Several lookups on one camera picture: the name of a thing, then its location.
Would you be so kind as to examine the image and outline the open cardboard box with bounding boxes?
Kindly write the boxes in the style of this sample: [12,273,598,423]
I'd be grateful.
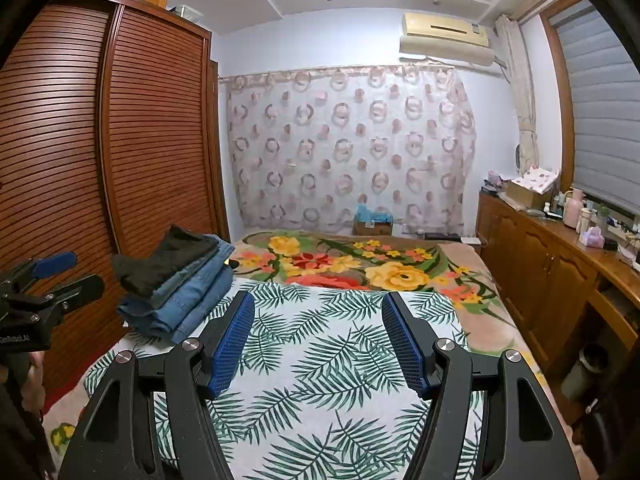
[505,167,561,211]

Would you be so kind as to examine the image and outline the small cardboard box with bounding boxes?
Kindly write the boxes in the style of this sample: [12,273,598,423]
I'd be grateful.
[354,219,393,237]

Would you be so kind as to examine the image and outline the person's left forearm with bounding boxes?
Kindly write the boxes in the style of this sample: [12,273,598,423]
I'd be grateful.
[0,365,56,471]

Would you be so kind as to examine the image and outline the ring patterned curtain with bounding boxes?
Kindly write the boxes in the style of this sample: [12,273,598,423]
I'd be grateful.
[217,64,478,235]

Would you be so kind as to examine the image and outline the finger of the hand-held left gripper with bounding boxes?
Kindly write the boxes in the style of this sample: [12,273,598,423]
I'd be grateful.
[10,252,78,282]
[35,274,106,307]

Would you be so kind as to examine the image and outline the pink thermos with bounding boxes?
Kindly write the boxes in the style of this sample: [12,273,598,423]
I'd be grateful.
[564,187,585,228]

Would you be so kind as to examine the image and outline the blue cloth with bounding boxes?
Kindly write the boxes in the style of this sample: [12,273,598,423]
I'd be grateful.
[356,205,393,223]

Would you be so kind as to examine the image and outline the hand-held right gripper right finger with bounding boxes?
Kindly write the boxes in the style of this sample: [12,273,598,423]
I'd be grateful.
[381,291,573,480]

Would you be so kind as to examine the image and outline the wooden slatted wardrobe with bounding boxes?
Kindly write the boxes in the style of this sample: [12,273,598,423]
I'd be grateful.
[0,0,231,411]

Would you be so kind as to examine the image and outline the long wooden cabinet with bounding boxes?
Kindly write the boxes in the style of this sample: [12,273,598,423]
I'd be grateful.
[475,190,640,411]

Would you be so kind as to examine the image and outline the tied window curtain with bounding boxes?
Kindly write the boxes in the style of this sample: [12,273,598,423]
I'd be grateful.
[495,14,541,173]

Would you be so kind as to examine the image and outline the wall air conditioner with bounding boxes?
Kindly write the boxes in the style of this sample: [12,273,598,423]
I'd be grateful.
[402,12,490,51]

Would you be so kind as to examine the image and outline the person's left hand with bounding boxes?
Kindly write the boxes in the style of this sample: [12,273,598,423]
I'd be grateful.
[22,350,48,411]

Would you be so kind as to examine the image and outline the black pants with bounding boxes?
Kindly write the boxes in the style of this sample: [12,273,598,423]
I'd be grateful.
[112,225,221,298]

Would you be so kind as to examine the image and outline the floral blanket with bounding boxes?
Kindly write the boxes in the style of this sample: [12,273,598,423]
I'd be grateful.
[42,229,546,461]

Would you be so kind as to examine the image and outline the green leaf print blanket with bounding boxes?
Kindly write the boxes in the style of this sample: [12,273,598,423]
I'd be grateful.
[82,275,486,480]

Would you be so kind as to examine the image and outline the grey cylindrical bin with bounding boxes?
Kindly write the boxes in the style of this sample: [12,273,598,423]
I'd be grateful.
[560,344,610,401]

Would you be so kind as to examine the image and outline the grey window blind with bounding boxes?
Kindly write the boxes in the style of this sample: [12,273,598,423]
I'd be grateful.
[552,0,640,216]

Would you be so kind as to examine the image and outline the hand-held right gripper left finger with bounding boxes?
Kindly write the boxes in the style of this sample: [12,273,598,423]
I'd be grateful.
[57,290,257,480]

